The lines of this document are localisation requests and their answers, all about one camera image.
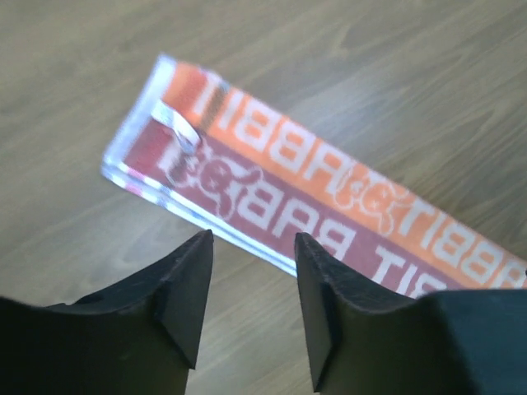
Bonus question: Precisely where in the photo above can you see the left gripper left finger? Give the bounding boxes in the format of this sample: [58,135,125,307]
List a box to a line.
[1,230,213,395]

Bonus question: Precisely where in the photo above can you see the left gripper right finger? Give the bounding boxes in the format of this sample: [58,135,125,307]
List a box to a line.
[295,233,526,394]

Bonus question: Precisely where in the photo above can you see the lettered beige towel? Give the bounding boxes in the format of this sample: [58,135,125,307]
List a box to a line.
[101,55,526,298]

